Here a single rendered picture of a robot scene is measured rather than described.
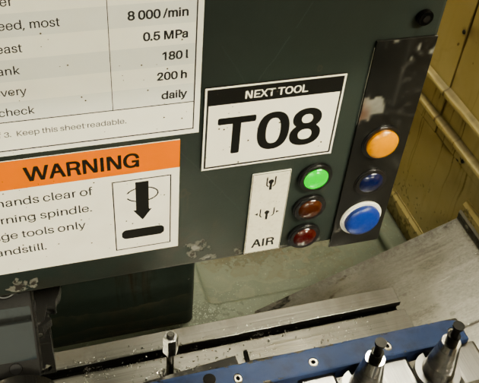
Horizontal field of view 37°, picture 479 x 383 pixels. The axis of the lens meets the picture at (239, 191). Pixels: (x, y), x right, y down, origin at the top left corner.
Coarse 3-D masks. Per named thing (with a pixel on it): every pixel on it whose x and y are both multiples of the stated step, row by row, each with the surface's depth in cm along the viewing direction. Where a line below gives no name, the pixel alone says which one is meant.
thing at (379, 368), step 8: (368, 352) 92; (368, 360) 92; (384, 360) 92; (360, 368) 93; (368, 368) 92; (376, 368) 91; (384, 368) 93; (352, 376) 96; (360, 376) 93; (368, 376) 92; (376, 376) 92
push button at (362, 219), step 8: (360, 208) 58; (368, 208) 58; (352, 216) 58; (360, 216) 58; (368, 216) 58; (376, 216) 58; (344, 224) 59; (352, 224) 58; (360, 224) 58; (368, 224) 59; (352, 232) 59; (360, 232) 59
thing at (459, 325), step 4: (452, 324) 93; (456, 324) 92; (460, 324) 92; (464, 324) 92; (456, 328) 92; (460, 328) 92; (464, 328) 92; (448, 332) 94; (452, 332) 93; (456, 332) 92; (448, 336) 94; (452, 336) 93; (456, 336) 93; (460, 336) 94; (448, 340) 94; (452, 340) 93; (456, 340) 93; (448, 344) 94; (452, 344) 94; (456, 344) 94
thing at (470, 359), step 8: (464, 344) 104; (472, 344) 104; (464, 352) 103; (472, 352) 103; (464, 360) 102; (472, 360) 102; (464, 368) 101; (472, 368) 101; (464, 376) 100; (472, 376) 100
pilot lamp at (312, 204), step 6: (306, 204) 56; (312, 204) 56; (318, 204) 56; (300, 210) 56; (306, 210) 56; (312, 210) 56; (318, 210) 56; (300, 216) 56; (306, 216) 56; (312, 216) 56
